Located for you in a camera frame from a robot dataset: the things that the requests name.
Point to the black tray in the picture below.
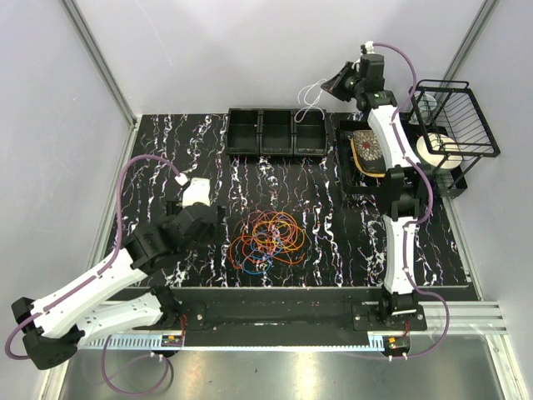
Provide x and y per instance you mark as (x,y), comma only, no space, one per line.
(353,181)

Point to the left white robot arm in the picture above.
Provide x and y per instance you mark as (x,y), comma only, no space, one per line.
(54,327)

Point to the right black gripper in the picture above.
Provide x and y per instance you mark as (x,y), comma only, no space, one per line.
(334,86)

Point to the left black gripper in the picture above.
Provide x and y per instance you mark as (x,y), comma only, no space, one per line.
(216,233)

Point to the black three-compartment bin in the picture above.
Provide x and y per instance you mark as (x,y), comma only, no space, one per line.
(276,132)

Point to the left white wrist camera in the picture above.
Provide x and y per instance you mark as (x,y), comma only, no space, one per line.
(196,190)

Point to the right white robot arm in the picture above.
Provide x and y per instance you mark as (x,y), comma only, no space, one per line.
(405,197)

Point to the aluminium ruler rail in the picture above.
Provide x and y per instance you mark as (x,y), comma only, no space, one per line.
(164,342)

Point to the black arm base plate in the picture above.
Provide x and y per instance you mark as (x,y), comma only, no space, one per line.
(267,317)

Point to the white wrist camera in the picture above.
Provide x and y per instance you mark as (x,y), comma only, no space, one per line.
(196,190)
(367,49)

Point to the white ceramic bowl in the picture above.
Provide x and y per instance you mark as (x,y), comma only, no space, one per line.
(440,153)

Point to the pale blue cup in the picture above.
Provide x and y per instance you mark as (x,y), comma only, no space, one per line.
(426,105)

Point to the black wire dish rack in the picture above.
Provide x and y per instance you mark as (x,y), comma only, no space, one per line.
(459,116)

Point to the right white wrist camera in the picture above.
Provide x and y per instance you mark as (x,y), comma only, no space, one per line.
(367,49)

